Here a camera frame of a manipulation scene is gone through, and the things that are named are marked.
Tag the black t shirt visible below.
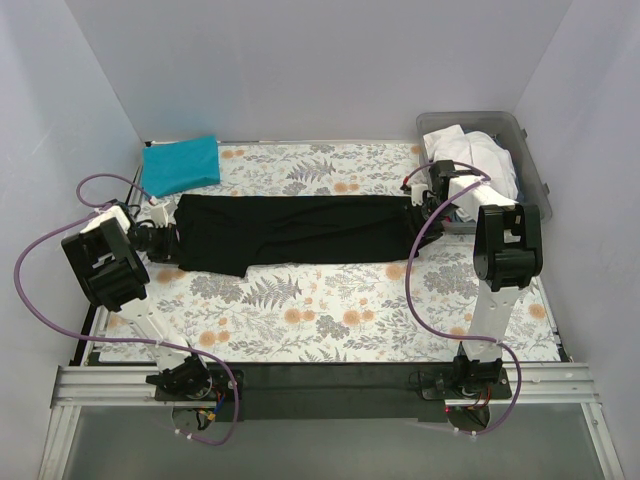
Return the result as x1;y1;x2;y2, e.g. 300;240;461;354
174;194;425;277

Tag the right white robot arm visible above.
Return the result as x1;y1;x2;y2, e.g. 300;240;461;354
402;160;543;402

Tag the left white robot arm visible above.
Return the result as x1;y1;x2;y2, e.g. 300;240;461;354
61;204;213;400

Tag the clear plastic bin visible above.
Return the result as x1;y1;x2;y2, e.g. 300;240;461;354
416;111;552;224

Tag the white t shirt in bin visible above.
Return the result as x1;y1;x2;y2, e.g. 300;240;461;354
422;124;519;221

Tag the folded teal t shirt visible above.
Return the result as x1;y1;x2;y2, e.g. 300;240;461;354
140;136;221;197

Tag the floral patterned table mat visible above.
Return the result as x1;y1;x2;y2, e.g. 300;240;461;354
99;141;559;364

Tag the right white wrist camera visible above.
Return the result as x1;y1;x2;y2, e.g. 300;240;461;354
400;183;430;207

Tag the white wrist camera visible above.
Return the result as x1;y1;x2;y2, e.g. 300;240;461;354
149;201;177;228
400;183;430;207

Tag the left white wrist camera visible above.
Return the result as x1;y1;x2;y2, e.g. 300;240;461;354
149;201;177;228

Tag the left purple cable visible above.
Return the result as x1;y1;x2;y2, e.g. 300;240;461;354
13;172;240;447

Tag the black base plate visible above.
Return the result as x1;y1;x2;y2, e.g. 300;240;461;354
152;363;510;422

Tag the aluminium frame rail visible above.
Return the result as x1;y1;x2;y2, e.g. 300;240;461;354
39;362;624;479

